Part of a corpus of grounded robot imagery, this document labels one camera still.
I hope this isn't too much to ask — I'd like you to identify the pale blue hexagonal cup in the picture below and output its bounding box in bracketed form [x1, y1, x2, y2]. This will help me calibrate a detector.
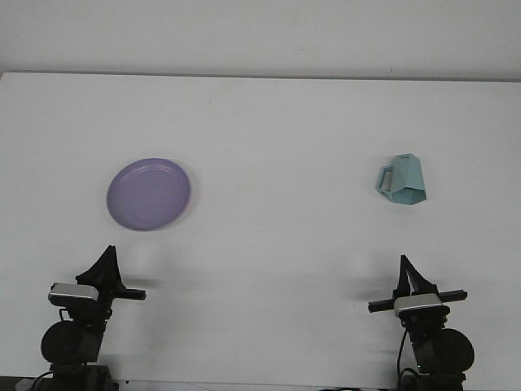
[374, 152, 428, 208]

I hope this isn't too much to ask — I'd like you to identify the pale purple round plate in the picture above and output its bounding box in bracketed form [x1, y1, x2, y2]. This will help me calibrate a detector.
[105, 157, 192, 232]

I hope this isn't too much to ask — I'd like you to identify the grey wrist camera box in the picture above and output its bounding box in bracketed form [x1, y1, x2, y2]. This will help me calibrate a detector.
[392, 293, 444, 318]
[48, 283, 99, 305]

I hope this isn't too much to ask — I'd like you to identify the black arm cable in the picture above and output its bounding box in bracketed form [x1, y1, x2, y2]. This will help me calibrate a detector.
[396, 328, 417, 386]
[31, 368, 56, 391]

